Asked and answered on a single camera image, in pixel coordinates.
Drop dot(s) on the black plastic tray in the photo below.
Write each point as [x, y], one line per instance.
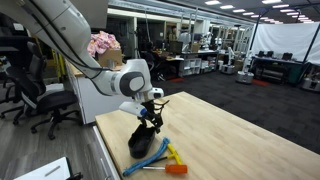
[141, 143]

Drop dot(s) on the small metal cup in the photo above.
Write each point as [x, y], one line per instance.
[111, 64]

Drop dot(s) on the white flat panel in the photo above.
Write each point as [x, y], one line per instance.
[46, 170]

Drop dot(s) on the black office chair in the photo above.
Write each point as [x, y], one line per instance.
[50, 100]

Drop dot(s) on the white cabinet wooden top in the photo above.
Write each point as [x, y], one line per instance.
[85, 100]

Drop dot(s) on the white backdrop screen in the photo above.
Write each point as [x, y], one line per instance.
[283, 40]

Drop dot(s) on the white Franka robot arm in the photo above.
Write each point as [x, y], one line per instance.
[60, 26]

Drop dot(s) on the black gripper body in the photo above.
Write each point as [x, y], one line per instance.
[154, 111]

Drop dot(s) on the brown cardboard box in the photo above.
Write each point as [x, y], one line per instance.
[110, 56]

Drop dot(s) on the pile of pink bags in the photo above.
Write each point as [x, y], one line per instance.
[103, 42]

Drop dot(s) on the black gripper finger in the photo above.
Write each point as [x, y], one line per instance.
[158, 128]
[143, 122]

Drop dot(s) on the white shelf unit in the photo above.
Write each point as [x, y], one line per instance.
[190, 66]

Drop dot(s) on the black desk with monitors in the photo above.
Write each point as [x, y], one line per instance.
[275, 65]

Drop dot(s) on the grey round mobile base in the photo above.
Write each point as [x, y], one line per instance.
[245, 77]

